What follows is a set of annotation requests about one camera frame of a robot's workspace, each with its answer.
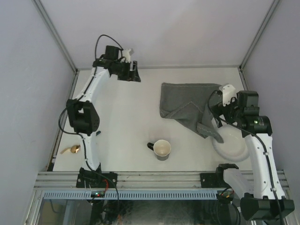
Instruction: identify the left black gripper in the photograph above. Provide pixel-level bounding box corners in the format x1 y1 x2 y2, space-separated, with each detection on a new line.
113 60 141 83

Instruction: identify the grey cloth napkin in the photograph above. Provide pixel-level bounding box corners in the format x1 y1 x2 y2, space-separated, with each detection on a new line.
159 82 224 143

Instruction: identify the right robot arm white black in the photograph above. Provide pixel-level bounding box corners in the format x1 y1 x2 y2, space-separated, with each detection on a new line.
207 88 295 224

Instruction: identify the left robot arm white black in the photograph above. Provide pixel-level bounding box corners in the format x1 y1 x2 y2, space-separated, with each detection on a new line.
62 43 141 188

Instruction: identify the white bowl plate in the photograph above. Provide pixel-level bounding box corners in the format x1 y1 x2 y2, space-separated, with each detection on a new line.
211 125 249 162

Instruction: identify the dark mug cream inside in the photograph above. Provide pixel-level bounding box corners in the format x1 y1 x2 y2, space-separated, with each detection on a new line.
147 140 172 161

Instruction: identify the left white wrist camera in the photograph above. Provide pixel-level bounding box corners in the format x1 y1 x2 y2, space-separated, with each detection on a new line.
121 48 134 63

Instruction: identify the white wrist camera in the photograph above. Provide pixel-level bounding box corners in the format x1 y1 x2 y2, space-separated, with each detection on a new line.
219 84 236 106
121 48 134 63

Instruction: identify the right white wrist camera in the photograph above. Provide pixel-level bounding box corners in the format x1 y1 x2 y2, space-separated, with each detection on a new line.
219 84 236 106

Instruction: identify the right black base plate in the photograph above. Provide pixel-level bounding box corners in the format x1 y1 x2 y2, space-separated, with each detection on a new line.
200 172 227 188

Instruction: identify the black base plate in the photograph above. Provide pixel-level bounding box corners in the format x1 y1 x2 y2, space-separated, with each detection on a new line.
200 172 227 188
76 171 118 188

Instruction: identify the gold spoon green handle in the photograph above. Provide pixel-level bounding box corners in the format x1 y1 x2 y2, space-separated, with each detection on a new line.
70 131 101 153

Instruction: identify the gold fork green handle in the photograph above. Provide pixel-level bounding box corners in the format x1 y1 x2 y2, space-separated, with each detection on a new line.
60 147 71 154

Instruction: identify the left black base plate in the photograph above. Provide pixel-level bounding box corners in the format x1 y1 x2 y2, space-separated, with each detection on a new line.
76 171 118 188

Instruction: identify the aluminium front rail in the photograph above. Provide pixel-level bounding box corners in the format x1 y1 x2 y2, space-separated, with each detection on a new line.
34 170 289 189

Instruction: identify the blue slotted cable duct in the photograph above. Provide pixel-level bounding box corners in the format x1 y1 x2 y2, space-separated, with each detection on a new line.
43 189 218 200

